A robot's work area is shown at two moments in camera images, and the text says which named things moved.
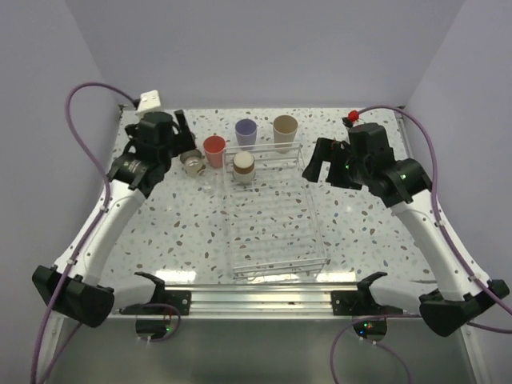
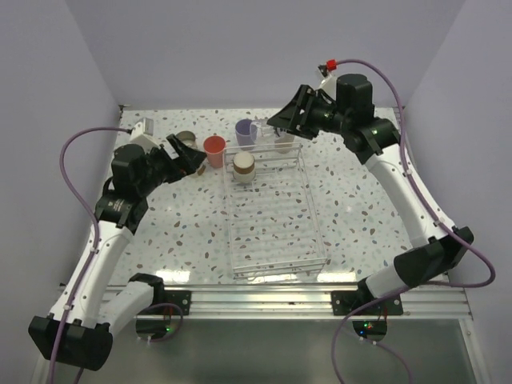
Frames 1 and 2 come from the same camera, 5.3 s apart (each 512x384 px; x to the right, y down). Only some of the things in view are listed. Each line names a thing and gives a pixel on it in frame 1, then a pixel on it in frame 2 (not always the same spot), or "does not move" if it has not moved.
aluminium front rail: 281,299 does not move
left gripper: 186,139 -> 190,159
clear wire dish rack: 273,222 does not move
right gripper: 326,151 -> 290,117
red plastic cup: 214,146 does not move
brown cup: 244,167 does not move
